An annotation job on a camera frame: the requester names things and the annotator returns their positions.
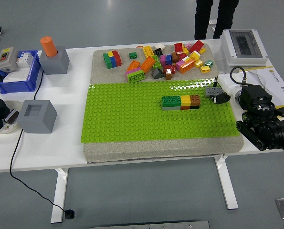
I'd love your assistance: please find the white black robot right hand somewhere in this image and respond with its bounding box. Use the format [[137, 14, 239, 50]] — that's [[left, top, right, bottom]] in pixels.
[[209, 73, 245, 106]]

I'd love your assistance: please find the grey toy brick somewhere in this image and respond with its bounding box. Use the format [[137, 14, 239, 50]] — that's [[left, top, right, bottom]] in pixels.
[[205, 86, 224, 98]]

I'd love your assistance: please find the lime green long brick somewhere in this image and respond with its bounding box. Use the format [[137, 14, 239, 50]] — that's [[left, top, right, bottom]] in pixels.
[[126, 71, 146, 84]]

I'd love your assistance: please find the brown stacked brick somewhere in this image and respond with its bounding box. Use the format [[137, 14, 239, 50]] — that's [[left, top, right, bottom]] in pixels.
[[190, 94, 201, 106]]

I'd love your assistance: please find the yellow and white brick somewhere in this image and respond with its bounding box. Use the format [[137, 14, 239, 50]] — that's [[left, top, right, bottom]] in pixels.
[[189, 50, 202, 61]]

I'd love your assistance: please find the orange yellow long brick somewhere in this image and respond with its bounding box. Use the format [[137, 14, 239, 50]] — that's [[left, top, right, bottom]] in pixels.
[[179, 58, 196, 74]]

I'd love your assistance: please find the yellow stacked brick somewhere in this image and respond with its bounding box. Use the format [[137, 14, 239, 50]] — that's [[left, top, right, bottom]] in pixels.
[[180, 94, 191, 107]]

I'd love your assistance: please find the red long brick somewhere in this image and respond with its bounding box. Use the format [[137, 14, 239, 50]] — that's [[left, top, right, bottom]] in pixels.
[[189, 40, 205, 54]]

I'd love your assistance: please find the pink square brick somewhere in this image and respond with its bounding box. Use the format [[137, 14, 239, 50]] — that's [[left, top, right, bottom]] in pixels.
[[175, 61, 187, 72]]

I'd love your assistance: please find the green eight-stud brick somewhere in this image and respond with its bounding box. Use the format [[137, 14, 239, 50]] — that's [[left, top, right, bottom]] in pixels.
[[162, 95, 181, 107]]

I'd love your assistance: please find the shiny red brick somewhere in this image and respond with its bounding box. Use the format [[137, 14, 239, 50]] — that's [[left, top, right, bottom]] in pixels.
[[163, 64, 177, 76]]

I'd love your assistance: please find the dark grey wedge brick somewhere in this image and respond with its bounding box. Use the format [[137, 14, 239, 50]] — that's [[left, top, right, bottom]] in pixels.
[[151, 67, 164, 80]]

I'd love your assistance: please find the lime green narrow brick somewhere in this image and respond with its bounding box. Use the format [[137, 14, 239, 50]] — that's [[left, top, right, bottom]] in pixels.
[[152, 55, 162, 70]]

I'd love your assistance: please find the orange eight-stud brick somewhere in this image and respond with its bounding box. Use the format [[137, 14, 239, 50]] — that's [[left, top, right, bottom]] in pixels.
[[139, 56, 156, 73]]

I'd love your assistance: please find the green studded baseplate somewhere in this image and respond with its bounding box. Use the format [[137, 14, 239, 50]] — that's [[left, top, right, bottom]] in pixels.
[[81, 77, 245, 144]]

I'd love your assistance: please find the multicoloured assembled brick block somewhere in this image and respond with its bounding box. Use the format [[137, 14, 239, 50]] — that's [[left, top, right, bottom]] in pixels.
[[103, 50, 122, 70]]

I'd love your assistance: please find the yellow and white carton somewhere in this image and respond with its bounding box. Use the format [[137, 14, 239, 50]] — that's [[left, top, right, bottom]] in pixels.
[[244, 64, 284, 108]]

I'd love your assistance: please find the person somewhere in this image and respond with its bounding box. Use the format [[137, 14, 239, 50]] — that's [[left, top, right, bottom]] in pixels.
[[194, 0, 240, 40]]

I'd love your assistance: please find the grey-brown mat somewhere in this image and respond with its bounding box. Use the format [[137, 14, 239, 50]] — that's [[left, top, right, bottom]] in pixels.
[[83, 44, 245, 165]]

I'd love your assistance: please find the white table leg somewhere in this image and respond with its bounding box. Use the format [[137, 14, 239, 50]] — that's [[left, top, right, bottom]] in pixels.
[[50, 167, 69, 224], [214, 154, 239, 211]]

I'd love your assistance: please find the long metal floor plate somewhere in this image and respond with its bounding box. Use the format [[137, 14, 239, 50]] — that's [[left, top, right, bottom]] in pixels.
[[89, 220, 210, 229]]

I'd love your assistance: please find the grey cube holder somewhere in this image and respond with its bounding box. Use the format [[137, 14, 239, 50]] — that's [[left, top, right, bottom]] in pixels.
[[39, 45, 70, 75]]

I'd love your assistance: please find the orange cylinder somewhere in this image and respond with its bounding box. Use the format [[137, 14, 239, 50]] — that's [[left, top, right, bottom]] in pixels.
[[40, 36, 58, 58]]

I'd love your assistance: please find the grey cube square recess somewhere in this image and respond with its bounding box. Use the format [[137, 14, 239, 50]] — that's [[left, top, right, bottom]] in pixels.
[[17, 100, 58, 134]]

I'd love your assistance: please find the white circuit breaker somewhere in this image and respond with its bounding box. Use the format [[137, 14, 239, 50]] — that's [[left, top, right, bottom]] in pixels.
[[16, 52, 34, 69]]

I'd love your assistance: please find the white flat box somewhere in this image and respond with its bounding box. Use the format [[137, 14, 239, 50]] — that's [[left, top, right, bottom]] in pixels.
[[2, 69, 29, 83]]

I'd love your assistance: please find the blue plastic bin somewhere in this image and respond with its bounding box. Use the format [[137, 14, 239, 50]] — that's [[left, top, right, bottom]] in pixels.
[[0, 49, 42, 94]]

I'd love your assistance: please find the brown and white block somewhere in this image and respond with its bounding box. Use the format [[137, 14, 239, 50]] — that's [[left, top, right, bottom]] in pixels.
[[4, 109, 20, 125]]

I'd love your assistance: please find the white plate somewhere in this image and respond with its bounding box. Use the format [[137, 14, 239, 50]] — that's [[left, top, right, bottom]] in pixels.
[[0, 100, 24, 135]]

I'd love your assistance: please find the white electrical enclosure box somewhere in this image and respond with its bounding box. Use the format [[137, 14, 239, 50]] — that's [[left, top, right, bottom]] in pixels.
[[220, 29, 269, 68]]

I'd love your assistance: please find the grey switch box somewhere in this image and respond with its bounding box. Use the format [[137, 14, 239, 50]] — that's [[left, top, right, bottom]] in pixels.
[[0, 46, 19, 73]]

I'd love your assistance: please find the black power cord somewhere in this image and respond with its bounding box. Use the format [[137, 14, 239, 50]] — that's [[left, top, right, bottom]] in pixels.
[[10, 70, 69, 213]]

